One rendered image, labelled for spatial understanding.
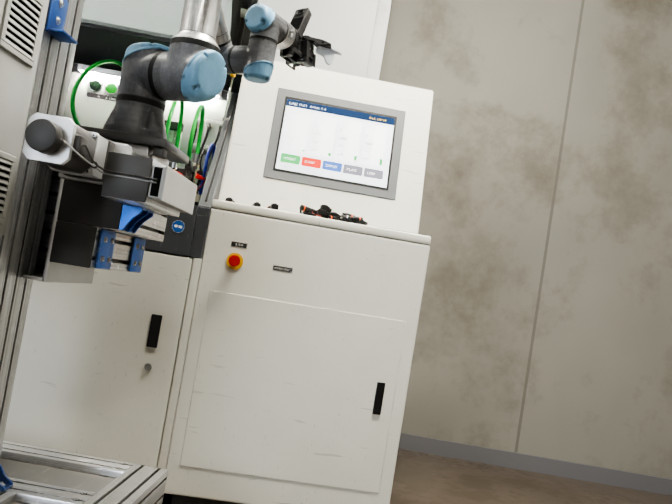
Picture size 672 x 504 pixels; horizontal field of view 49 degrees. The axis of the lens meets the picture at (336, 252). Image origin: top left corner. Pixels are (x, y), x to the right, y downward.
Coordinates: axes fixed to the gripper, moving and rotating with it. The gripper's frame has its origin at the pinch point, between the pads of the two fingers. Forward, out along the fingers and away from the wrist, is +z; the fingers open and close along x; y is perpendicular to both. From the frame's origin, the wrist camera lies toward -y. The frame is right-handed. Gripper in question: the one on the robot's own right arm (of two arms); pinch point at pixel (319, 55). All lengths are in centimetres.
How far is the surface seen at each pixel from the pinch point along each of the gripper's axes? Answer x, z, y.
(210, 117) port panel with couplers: -65, 32, 3
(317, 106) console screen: -20.2, 35.4, 2.7
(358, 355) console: 6, 22, 90
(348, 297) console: 3, 19, 72
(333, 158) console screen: -13.3, 36.4, 22.1
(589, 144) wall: 47, 211, -23
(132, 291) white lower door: -52, -17, 73
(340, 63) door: -70, 146, -61
